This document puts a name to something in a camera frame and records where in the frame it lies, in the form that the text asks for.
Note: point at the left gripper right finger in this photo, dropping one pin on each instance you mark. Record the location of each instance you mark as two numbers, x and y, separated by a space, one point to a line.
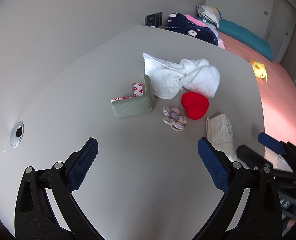
250 206

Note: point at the checkered patchwork pillow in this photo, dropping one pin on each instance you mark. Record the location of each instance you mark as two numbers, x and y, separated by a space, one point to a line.
209 14

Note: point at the teal long pillow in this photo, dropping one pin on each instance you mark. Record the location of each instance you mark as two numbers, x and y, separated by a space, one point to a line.
245 36

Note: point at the navy cartoon fleece blanket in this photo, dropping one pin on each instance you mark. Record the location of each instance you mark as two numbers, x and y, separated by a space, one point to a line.
180 24

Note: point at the yellow duck plush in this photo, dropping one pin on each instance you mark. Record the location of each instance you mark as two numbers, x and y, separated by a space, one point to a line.
259 70

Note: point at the silver desk cable grommet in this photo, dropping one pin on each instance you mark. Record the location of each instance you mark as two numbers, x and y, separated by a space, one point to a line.
17 134

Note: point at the red heart plush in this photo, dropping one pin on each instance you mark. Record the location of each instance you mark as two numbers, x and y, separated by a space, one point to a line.
195 105

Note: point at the black wall switch panel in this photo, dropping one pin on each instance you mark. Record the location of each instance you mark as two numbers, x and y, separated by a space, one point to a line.
154 20

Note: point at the white door with handle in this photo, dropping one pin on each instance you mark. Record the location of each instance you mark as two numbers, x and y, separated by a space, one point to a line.
280 28

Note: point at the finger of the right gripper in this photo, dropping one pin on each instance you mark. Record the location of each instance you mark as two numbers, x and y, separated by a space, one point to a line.
251 158
271 143

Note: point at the white quilted towel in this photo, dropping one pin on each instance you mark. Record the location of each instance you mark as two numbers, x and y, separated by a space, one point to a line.
168 78

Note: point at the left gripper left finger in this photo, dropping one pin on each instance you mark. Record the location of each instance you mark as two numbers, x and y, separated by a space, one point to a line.
45 207

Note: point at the lined paper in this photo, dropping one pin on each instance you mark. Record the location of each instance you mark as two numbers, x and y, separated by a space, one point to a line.
220 135

